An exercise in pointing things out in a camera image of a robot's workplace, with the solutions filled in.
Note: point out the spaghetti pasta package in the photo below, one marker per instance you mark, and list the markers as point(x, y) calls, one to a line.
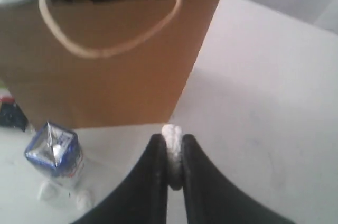
point(11, 114)

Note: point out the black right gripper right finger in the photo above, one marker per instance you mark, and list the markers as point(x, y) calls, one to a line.
point(212, 198)

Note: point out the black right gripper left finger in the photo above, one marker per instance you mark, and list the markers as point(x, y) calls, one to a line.
point(142, 195)

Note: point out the white foam piece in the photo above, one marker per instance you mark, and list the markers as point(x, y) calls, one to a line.
point(173, 135)

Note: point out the blue white milk carton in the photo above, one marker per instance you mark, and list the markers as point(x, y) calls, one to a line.
point(56, 152)

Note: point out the brown paper bag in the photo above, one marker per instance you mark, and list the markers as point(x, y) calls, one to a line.
point(97, 63)

